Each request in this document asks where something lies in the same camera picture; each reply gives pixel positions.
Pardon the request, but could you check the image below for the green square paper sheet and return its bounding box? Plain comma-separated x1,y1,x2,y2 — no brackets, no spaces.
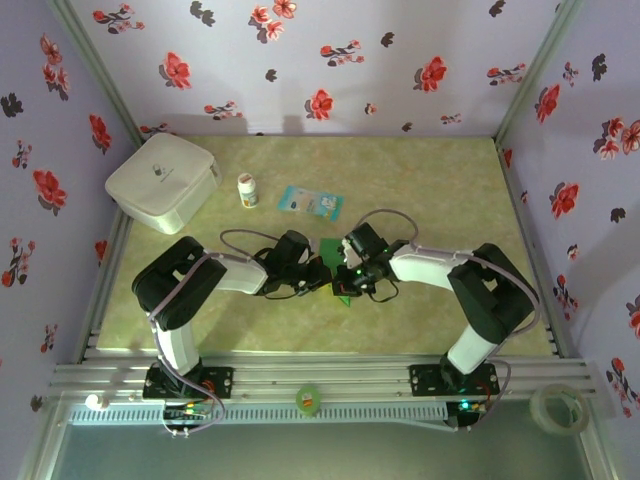
317,237,357,308

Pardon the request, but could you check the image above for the light blue snack packet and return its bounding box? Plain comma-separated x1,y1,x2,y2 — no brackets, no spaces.
277,185,345,222

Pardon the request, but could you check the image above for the white pill bottle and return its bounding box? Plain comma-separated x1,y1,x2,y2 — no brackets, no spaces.
236,172,260,210

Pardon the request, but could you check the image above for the small green tape roll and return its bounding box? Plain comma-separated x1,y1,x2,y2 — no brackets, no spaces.
294,383,322,417

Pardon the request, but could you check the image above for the white plastic storage box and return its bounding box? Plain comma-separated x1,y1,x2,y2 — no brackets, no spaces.
103,132,224,236

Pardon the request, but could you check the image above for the clear adhesive tape roll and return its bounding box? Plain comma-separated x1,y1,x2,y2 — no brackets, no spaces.
528,383,591,437

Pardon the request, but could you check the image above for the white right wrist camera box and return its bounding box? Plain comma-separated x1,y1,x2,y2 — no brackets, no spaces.
341,238,362,269

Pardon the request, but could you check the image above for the aluminium mounting rail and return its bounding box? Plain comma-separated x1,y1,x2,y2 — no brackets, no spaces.
48,352,601,401

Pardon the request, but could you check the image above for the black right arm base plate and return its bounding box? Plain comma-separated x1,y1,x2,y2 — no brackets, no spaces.
408,363,501,399

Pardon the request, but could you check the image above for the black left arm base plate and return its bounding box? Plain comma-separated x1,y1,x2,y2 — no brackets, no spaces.
142,366,235,401

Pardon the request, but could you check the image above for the grey slotted cable duct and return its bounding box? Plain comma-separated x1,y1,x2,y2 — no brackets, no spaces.
67,403,449,427

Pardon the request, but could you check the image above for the small circuit board with wires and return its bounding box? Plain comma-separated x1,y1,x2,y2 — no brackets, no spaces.
160,399,216,437
447,398,489,431

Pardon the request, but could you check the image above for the grey right arm cable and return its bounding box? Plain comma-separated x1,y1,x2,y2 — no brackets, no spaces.
357,208,541,434

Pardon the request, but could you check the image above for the aluminium corner post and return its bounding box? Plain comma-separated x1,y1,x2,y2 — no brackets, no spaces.
47,0,146,149
494,0,586,146

